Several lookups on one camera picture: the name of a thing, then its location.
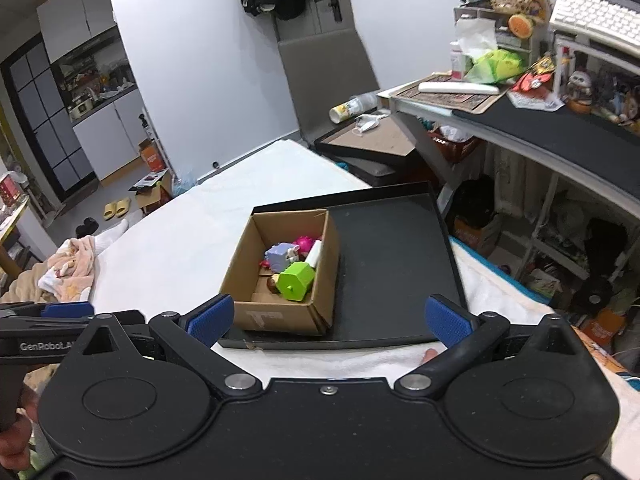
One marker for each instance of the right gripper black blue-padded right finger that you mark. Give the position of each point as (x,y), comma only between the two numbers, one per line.
(470,340)

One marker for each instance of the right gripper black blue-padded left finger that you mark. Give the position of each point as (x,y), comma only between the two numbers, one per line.
(188,339)

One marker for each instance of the person's left hand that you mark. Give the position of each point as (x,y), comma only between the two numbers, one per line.
(14,451)

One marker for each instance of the pink patterned cloth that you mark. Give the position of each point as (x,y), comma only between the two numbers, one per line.
(71,270)

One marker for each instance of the white bed sheet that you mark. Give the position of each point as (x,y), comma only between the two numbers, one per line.
(176,258)

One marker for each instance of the brown round toy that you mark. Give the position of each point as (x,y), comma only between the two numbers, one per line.
(272,283)

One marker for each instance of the black shallow tray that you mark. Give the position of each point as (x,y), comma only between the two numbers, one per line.
(391,253)

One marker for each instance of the brown cardboard box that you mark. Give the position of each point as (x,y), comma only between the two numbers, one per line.
(256,309)

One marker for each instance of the green hexagonal toy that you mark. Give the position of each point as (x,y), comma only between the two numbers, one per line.
(295,281)

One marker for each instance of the purple block toy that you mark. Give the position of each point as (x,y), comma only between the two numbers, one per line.
(280,256)

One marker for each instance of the white cylinder toy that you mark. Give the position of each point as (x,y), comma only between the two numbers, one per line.
(313,256)

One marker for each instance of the yellow slippers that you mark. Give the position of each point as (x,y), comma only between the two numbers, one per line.
(116,209)

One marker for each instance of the pink toy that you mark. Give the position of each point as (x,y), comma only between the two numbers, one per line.
(305,244)

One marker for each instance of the orange cardboard box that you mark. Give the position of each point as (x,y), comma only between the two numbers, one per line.
(151,156)

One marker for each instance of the black framed cardboard board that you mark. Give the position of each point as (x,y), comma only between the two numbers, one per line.
(386,143)

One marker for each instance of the brown patterned mat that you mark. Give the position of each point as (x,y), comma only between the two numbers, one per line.
(472,103)

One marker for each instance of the black desk mat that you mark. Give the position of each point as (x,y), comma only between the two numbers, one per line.
(609,151)

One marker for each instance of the white face mask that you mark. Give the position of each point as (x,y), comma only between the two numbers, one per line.
(367,122)

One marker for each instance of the white long remote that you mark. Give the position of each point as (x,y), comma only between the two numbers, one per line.
(458,87)

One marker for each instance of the paper cup stack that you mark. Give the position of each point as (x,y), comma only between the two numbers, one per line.
(354,107)

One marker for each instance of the white kitchen cabinet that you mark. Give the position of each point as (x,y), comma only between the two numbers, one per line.
(96,81)

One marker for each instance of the black grid glass door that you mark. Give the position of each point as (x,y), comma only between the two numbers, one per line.
(42,114)

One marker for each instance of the small figurine doll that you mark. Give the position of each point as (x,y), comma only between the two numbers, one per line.
(579,92)

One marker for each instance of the red snack packet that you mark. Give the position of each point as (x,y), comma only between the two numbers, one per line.
(537,75)

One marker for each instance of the green plastic bag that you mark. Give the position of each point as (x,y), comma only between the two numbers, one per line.
(496,66)

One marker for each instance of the orange slice plush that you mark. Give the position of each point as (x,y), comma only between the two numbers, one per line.
(521,26)

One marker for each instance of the white keyboard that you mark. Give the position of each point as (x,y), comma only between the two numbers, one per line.
(599,20)

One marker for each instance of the grey door with handle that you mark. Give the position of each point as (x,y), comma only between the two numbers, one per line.
(325,63)

